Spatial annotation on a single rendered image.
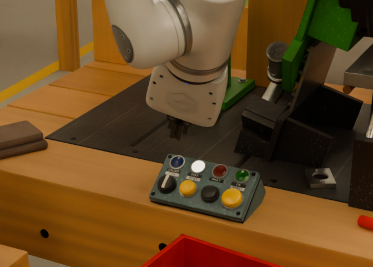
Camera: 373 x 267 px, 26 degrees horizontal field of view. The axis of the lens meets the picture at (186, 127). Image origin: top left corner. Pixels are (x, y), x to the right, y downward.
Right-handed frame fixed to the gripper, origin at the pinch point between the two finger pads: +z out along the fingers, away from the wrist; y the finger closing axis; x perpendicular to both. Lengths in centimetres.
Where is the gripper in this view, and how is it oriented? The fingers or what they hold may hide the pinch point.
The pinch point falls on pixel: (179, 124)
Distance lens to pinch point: 116.0
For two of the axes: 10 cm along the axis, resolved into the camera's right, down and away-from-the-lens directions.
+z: -1.3, 5.4, 8.3
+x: 3.1, -7.7, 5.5
